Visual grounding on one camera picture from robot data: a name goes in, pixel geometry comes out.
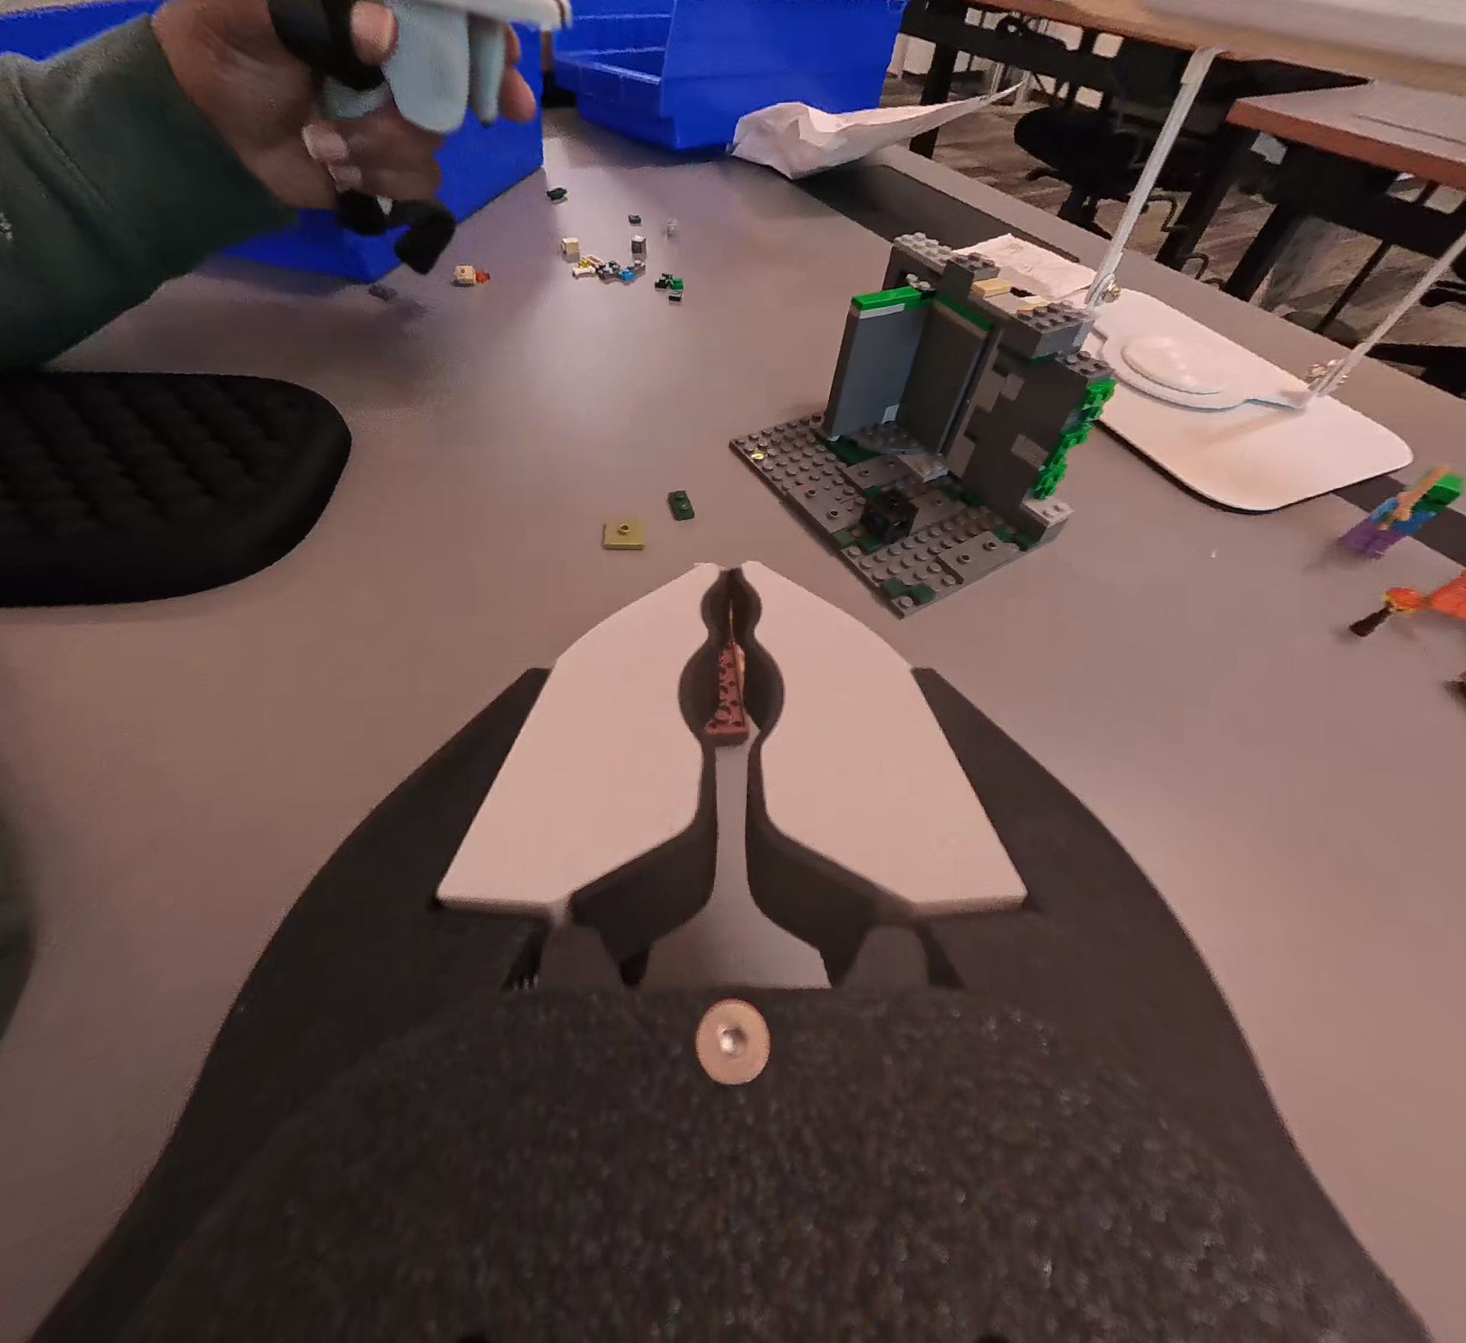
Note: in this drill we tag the person's left hand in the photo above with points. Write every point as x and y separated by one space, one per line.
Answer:
253 107

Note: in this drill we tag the small tan brick plate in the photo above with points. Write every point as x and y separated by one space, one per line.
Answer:
625 535

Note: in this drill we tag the crumpled white paper bag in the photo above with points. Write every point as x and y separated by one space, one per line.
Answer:
802 135

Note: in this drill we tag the printed instruction sheet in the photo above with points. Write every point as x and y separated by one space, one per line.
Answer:
1031 260

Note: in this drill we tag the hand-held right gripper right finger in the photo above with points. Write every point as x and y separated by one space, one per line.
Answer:
894 794

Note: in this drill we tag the pile of small loose bricks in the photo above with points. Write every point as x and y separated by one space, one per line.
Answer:
606 270

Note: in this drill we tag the grey desk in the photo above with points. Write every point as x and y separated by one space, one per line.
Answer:
458 449

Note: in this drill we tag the person's left forearm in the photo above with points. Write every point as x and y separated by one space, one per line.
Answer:
92 199

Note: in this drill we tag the blue plastic bin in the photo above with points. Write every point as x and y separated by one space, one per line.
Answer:
778 49
492 174

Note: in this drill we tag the single tan and orange brick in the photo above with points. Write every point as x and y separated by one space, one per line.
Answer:
464 275

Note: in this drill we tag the orange toy figure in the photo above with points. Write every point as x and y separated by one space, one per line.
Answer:
1449 597

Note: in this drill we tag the black office chair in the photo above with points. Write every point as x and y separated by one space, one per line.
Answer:
1088 129

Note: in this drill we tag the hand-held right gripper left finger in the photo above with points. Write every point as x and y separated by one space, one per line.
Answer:
572 794

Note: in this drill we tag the brown toy brick plate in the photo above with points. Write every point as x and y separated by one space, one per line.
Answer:
726 702

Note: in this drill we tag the grey toy brick building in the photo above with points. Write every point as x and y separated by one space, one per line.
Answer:
916 393

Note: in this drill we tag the green-headed toy figure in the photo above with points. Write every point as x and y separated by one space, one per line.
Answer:
1403 513

